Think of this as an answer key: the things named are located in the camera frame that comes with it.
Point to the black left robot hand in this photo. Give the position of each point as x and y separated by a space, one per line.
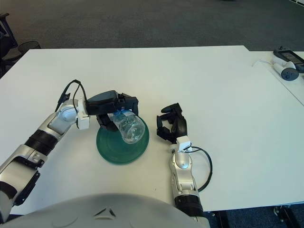
102 102

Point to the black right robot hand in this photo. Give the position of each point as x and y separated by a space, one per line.
181 126

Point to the clear plastic water bottle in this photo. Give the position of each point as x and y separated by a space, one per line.
131 129

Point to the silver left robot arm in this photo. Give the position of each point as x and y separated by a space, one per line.
54 123

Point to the green round plate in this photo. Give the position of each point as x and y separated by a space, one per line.
111 152

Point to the black mesh waste bin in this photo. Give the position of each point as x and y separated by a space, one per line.
29 46

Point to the grey robot torso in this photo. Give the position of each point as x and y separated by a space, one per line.
107 211

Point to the black office chair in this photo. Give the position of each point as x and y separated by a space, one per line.
6 47

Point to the white grey VR controller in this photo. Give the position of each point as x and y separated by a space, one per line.
288 74

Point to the black handheld screen controller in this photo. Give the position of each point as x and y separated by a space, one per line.
289 56

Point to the black table leg frame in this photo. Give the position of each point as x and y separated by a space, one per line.
222 219
288 216

